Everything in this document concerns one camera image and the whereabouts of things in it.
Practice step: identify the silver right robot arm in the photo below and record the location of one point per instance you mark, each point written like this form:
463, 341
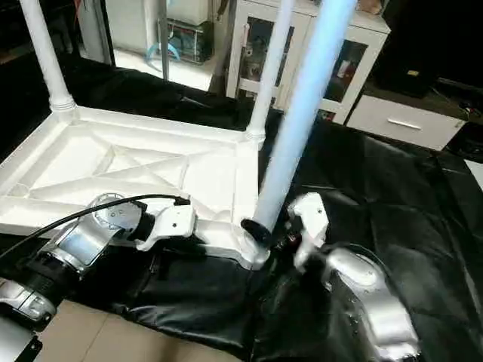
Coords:
370, 302

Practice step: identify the black box yellow label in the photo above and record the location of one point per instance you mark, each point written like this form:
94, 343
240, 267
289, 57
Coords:
411, 45

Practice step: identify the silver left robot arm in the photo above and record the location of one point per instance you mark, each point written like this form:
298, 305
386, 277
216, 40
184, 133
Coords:
83, 241

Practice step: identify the white drawer unit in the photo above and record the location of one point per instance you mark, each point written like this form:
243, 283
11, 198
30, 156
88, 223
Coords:
407, 121

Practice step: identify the teal storage box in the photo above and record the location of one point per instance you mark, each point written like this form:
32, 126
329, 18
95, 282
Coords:
185, 38

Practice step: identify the white plastic table top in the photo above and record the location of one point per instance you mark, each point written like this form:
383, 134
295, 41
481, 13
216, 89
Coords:
113, 166

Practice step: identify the white plastic table leg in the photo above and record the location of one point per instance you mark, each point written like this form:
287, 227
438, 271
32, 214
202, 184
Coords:
45, 53
302, 113
268, 68

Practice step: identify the white glass-door cabinet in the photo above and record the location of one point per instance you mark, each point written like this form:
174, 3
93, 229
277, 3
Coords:
339, 53

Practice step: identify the black work mat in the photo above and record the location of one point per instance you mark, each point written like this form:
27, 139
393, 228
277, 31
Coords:
377, 196

